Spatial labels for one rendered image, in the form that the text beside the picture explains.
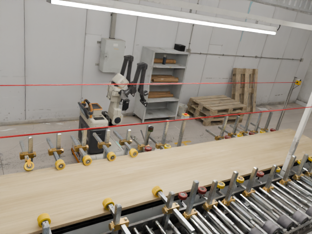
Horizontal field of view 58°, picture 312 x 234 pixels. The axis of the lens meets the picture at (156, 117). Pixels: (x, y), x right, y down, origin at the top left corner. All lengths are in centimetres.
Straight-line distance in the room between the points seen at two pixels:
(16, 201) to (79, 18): 364
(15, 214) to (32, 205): 13
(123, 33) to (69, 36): 103
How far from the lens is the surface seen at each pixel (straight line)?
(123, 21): 564
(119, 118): 419
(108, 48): 534
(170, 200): 225
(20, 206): 237
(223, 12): 288
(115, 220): 207
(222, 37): 721
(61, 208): 232
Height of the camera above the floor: 242
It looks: 22 degrees down
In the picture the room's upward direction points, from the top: 10 degrees clockwise
